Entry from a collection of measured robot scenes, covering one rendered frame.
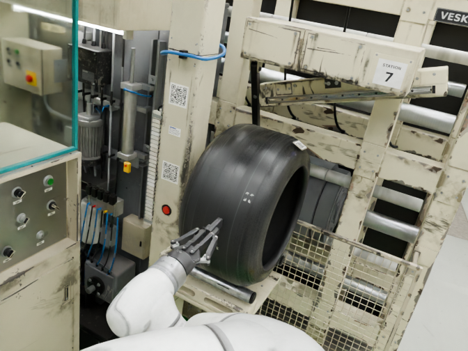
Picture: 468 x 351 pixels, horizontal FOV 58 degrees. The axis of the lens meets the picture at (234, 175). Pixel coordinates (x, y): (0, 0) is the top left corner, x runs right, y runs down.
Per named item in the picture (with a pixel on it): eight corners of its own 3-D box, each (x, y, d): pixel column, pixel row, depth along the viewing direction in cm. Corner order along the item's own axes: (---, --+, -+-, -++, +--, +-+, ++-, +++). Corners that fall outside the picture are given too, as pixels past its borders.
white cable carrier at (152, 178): (143, 223, 170) (152, 109, 151) (151, 218, 174) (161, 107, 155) (152, 226, 169) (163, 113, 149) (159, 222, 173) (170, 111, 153)
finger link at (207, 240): (188, 251, 110) (192, 253, 110) (211, 229, 119) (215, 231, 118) (187, 262, 112) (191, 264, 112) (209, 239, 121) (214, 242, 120)
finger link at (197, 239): (184, 260, 113) (180, 258, 113) (205, 237, 122) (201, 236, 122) (185, 249, 111) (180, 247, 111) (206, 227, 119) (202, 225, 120)
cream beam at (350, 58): (238, 58, 156) (244, 16, 150) (264, 54, 177) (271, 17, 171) (405, 99, 134) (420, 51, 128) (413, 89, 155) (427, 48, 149)
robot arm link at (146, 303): (135, 269, 105) (163, 311, 107) (89, 310, 93) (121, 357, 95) (161, 261, 98) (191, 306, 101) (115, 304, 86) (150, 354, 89)
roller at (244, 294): (173, 264, 162) (167, 266, 158) (177, 253, 162) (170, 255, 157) (254, 303, 149) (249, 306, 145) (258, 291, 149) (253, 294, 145)
